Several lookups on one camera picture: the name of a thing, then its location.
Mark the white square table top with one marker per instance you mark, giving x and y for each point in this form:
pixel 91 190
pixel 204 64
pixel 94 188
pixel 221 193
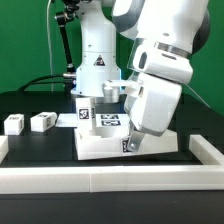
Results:
pixel 111 142

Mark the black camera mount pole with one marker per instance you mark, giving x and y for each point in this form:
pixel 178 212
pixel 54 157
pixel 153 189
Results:
pixel 62 18

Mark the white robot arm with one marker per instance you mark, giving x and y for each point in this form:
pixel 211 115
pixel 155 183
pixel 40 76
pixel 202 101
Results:
pixel 111 27

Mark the white sheet with fiducial markers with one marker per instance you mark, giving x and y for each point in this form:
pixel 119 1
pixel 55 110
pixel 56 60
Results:
pixel 70 120

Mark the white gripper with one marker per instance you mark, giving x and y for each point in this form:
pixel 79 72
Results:
pixel 150 105

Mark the white workspace frame wall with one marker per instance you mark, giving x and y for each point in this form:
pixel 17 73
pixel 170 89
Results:
pixel 207 175

